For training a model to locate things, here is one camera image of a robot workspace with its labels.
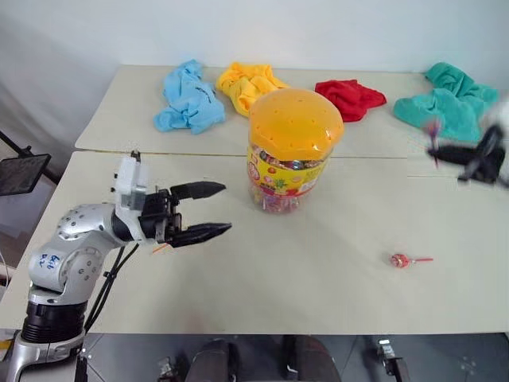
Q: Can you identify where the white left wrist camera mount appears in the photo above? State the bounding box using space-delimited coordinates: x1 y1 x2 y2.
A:
110 150 151 212

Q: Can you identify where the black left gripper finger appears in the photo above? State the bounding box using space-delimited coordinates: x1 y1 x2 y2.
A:
169 181 227 201
168 221 233 250

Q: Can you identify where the blue cloth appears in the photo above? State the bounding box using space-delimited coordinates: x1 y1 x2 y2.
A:
153 59 227 135

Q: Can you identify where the black bracket with silver label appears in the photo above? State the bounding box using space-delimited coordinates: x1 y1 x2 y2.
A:
374 337 408 382

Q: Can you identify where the purple lollipop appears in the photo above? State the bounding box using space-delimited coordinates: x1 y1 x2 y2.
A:
423 118 443 170

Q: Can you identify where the black tablet screen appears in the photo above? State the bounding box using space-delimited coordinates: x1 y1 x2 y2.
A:
0 154 52 197

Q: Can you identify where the green cloth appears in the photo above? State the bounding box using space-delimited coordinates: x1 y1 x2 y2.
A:
393 61 499 143

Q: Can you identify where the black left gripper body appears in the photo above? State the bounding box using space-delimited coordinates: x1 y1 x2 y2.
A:
138 186 185 245

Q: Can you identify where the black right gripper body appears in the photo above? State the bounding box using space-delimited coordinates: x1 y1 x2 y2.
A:
475 126 507 185

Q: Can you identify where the black stand rod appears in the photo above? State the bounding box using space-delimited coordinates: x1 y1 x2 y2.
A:
0 130 33 160

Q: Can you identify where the clear plastic lollipop jar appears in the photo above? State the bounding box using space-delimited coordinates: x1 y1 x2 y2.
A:
247 145 330 215

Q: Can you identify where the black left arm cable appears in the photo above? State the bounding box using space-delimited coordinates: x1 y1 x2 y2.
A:
82 242 141 333

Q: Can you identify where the red cloth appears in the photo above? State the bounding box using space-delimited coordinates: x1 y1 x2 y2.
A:
314 79 388 123

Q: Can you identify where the yellow cloth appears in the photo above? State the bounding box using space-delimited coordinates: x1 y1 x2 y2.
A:
215 61 291 118

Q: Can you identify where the orange perforated jar lid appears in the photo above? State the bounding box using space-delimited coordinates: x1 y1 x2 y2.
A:
248 88 345 162

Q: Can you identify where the red wrapped lollipop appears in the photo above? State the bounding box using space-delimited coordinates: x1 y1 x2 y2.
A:
388 252 434 269

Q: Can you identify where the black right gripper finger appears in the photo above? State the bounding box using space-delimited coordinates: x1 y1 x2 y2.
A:
426 144 480 165
456 158 484 183

